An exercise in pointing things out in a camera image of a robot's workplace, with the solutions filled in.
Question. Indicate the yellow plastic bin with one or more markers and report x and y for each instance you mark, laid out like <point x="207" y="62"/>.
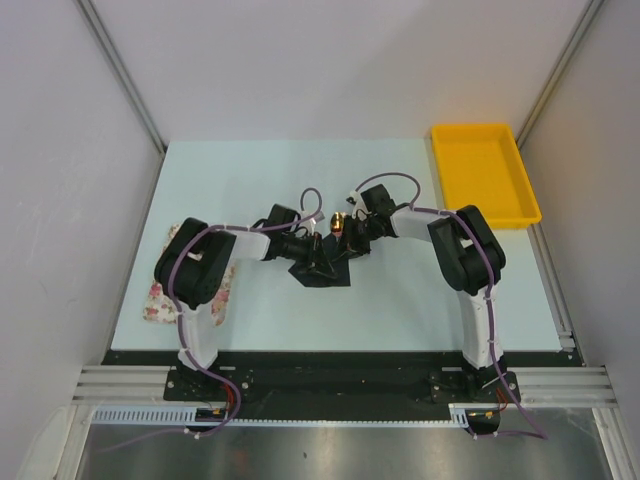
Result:
<point x="481" y="165"/>

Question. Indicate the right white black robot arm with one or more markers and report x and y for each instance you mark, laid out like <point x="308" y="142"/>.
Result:
<point x="469" y="256"/>

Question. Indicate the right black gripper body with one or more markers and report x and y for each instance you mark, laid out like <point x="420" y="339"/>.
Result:
<point x="360" y="234"/>

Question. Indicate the aluminium frame rail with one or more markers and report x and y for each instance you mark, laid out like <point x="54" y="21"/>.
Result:
<point x="121" y="385"/>

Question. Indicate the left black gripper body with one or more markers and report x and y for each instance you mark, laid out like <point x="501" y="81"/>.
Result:
<point x="303" y="251"/>

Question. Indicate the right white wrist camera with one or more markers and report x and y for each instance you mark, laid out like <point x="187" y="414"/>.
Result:
<point x="360" y="211"/>

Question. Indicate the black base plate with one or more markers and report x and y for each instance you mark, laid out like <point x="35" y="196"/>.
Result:
<point x="342" y="386"/>

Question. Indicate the white slotted cable duct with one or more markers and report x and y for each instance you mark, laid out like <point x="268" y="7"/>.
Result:
<point x="145" y="415"/>

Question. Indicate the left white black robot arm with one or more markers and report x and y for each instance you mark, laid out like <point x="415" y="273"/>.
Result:
<point x="260" y="241"/>

